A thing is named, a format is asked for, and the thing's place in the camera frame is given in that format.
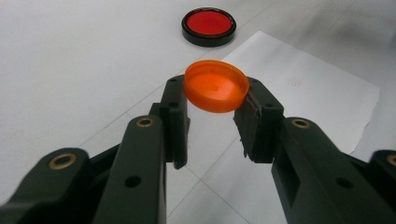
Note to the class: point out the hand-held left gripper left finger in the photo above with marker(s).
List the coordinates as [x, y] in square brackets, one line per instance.
[146, 161]

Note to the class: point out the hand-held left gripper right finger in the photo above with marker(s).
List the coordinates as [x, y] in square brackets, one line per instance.
[299, 161]

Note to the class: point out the orange round cap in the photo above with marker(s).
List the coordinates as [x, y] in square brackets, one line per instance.
[214, 88]

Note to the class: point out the round red ink pad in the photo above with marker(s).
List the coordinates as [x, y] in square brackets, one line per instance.
[208, 24]

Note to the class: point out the white paper sheet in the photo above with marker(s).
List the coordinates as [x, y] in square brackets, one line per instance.
[320, 90]

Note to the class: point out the white table cover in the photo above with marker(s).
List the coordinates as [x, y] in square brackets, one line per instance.
[77, 77]

